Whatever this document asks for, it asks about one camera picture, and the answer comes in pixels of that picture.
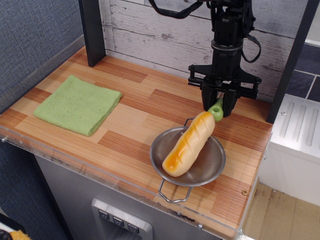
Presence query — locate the yellow object at corner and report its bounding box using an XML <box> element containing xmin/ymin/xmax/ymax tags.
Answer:
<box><xmin>9</xmin><ymin>230</ymin><xmax>31</xmax><ymax>240</ymax></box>

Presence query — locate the toy bread loaf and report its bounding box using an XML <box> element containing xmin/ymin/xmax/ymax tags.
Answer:
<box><xmin>162</xmin><ymin>111</ymin><xmax>216</xmax><ymax>177</ymax></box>

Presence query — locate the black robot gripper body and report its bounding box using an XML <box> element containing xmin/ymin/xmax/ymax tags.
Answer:
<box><xmin>188</xmin><ymin>46</ymin><xmax>262</xmax><ymax>99</ymax></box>

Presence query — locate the black left frame post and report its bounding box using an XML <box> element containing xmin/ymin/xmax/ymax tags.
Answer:
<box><xmin>78</xmin><ymin>0</ymin><xmax>106</xmax><ymax>67</ymax></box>

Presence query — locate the green folded cloth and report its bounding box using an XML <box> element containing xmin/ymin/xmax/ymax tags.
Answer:
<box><xmin>33</xmin><ymin>75</ymin><xmax>122</xmax><ymax>136</ymax></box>

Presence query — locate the black frame post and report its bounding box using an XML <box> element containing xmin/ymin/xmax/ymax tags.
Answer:
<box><xmin>78</xmin><ymin>0</ymin><xmax>106</xmax><ymax>67</ymax></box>
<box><xmin>266</xmin><ymin>0</ymin><xmax>320</xmax><ymax>124</ymax></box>

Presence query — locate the grey toy fridge cabinet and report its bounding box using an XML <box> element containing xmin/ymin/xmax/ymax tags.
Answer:
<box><xmin>35</xmin><ymin>156</ymin><xmax>217</xmax><ymax>240</ymax></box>

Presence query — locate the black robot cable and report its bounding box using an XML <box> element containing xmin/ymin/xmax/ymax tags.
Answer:
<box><xmin>148</xmin><ymin>0</ymin><xmax>203</xmax><ymax>20</ymax></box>

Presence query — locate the black right frame post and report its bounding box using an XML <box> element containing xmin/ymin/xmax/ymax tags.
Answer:
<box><xmin>266</xmin><ymin>0</ymin><xmax>320</xmax><ymax>124</ymax></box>

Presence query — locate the silver dispenser button panel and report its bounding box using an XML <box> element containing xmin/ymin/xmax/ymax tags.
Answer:
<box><xmin>91</xmin><ymin>198</ymin><xmax>154</xmax><ymax>240</ymax></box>

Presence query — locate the green handled grey toy spatula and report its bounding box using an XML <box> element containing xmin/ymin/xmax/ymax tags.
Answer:
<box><xmin>207</xmin><ymin>97</ymin><xmax>224</xmax><ymax>122</ymax></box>

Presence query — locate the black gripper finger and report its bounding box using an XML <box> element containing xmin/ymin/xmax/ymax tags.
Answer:
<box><xmin>201</xmin><ymin>82</ymin><xmax>220</xmax><ymax>111</ymax></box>
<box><xmin>223</xmin><ymin>89</ymin><xmax>238</xmax><ymax>118</ymax></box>

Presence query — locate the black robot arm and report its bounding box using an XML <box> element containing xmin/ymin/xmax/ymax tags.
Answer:
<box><xmin>188</xmin><ymin>0</ymin><xmax>262</xmax><ymax>118</ymax></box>

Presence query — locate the metal bowl with wire handles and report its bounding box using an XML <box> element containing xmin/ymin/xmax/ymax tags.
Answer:
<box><xmin>149</xmin><ymin>117</ymin><xmax>226</xmax><ymax>204</ymax></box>

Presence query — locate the white toy sink unit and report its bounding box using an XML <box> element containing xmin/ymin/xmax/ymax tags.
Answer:
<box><xmin>258</xmin><ymin>94</ymin><xmax>320</xmax><ymax>205</ymax></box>

